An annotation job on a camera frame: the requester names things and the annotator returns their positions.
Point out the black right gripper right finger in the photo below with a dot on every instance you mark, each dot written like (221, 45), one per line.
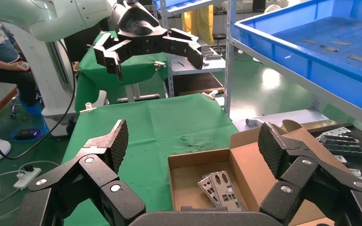
(306, 177)

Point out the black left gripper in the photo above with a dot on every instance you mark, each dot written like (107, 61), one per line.
(137, 25)

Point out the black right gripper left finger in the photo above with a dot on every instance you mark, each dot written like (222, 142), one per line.
(99, 174)

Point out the silver metal shield plate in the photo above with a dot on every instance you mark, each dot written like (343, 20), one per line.
(227, 190)
(356, 174)
(206, 188)
(337, 131)
(341, 159)

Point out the white handheld controller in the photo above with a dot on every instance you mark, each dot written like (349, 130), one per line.
(25, 65)

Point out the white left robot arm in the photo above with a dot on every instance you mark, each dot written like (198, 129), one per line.
(59, 18)

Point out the small blue plastic tray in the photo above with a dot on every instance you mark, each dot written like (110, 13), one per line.
(174, 4)

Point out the grey metal parts pile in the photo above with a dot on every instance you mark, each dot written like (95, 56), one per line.
(211, 52)

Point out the brown cardboard box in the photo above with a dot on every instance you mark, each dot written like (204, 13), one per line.
(187, 184)

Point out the large blue plastic tray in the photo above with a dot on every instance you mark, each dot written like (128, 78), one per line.
(334, 71)

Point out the person hand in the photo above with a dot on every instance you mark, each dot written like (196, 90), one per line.
(17, 67)

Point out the silver metal table clamp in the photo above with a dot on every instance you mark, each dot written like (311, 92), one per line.
(159, 65)
(88, 108)
(210, 94)

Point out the small green table cloth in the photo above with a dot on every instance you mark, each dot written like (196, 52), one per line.
(143, 70)

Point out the grey perforated shelf rack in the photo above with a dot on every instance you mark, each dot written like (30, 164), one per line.
(193, 67)

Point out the yellow hanging garment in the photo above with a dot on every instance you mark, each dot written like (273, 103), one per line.
(199, 23)

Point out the black round stool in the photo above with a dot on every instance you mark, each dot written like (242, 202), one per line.
(219, 37)

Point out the black power plug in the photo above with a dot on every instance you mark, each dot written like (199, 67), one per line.
(29, 168)

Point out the large green table cloth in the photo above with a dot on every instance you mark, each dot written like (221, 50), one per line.
(156, 131)

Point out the white power strip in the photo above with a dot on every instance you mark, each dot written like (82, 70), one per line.
(26, 179)

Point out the white plastic pipe fitting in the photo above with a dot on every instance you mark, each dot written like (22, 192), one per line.
(253, 122)

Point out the black device purple light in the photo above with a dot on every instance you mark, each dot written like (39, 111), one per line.
(28, 134)

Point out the white metal shelf rack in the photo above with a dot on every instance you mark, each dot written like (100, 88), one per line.
(231, 78)

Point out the blue shoe cover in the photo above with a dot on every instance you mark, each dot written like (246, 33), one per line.
(31, 109)

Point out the white robot torso column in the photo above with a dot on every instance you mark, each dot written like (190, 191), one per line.
(43, 78)

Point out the brown tape strip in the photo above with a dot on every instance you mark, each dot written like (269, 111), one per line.
(329, 48)
(341, 43)
(309, 41)
(360, 58)

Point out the grey table frame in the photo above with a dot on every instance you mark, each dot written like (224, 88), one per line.
(134, 92)

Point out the dark metal bracket stack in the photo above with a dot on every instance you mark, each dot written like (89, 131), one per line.
(343, 146)

